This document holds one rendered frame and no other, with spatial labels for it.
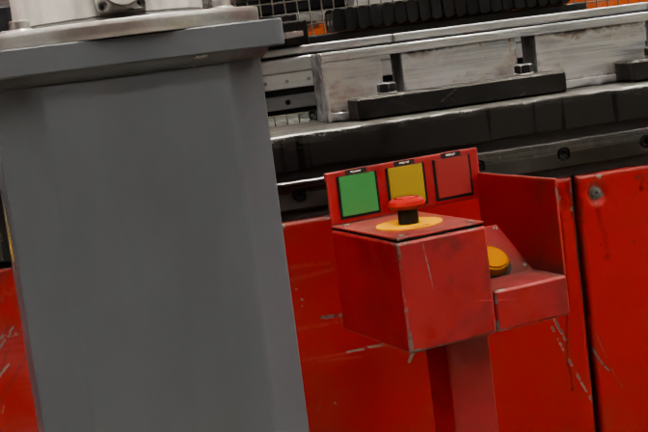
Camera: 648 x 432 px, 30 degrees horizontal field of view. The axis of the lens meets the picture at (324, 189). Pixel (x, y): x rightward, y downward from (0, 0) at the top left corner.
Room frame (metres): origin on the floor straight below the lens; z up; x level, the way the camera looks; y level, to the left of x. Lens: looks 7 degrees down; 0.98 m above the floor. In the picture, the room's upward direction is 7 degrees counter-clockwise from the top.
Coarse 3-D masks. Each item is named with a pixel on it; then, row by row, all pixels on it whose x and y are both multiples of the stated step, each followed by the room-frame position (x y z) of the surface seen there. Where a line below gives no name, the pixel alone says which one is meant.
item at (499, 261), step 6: (492, 252) 1.33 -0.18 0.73; (498, 252) 1.33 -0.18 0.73; (492, 258) 1.32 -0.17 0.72; (498, 258) 1.32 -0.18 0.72; (504, 258) 1.32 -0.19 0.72; (492, 264) 1.31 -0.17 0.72; (498, 264) 1.31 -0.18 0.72; (504, 264) 1.31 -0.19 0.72; (492, 270) 1.31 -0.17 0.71; (498, 270) 1.31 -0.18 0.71; (504, 270) 1.31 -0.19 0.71
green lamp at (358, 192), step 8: (344, 176) 1.34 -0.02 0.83; (352, 176) 1.35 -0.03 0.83; (360, 176) 1.35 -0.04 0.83; (368, 176) 1.36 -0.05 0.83; (344, 184) 1.34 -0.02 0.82; (352, 184) 1.35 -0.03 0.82; (360, 184) 1.35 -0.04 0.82; (368, 184) 1.36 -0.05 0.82; (344, 192) 1.34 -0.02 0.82; (352, 192) 1.35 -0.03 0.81; (360, 192) 1.35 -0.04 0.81; (368, 192) 1.36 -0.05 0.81; (376, 192) 1.36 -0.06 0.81; (344, 200) 1.34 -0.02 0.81; (352, 200) 1.35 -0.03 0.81; (360, 200) 1.35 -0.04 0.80; (368, 200) 1.35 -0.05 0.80; (376, 200) 1.36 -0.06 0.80; (344, 208) 1.34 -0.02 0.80; (352, 208) 1.35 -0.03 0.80; (360, 208) 1.35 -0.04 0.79; (368, 208) 1.35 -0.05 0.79; (376, 208) 1.36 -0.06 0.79; (344, 216) 1.34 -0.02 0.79
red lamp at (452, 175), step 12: (456, 156) 1.40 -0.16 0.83; (444, 168) 1.40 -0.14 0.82; (456, 168) 1.40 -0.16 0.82; (468, 168) 1.41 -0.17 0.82; (444, 180) 1.40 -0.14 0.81; (456, 180) 1.40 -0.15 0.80; (468, 180) 1.41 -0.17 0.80; (444, 192) 1.39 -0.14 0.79; (456, 192) 1.40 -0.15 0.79; (468, 192) 1.41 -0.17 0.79
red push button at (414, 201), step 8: (392, 200) 1.28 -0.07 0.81; (400, 200) 1.27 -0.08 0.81; (408, 200) 1.27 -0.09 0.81; (416, 200) 1.27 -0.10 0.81; (392, 208) 1.27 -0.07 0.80; (400, 208) 1.26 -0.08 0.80; (408, 208) 1.26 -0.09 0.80; (416, 208) 1.27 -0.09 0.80; (400, 216) 1.27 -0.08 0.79; (408, 216) 1.27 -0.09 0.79; (416, 216) 1.27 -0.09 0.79; (400, 224) 1.28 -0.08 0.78; (408, 224) 1.27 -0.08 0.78
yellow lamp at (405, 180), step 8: (392, 168) 1.37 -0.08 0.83; (400, 168) 1.37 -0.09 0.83; (408, 168) 1.38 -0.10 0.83; (416, 168) 1.38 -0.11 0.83; (392, 176) 1.37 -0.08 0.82; (400, 176) 1.37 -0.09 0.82; (408, 176) 1.38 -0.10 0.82; (416, 176) 1.38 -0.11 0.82; (392, 184) 1.37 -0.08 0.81; (400, 184) 1.37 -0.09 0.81; (408, 184) 1.38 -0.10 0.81; (416, 184) 1.38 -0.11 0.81; (392, 192) 1.37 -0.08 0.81; (400, 192) 1.37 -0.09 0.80; (408, 192) 1.38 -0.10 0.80; (416, 192) 1.38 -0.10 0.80; (424, 192) 1.38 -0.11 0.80; (424, 200) 1.38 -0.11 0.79
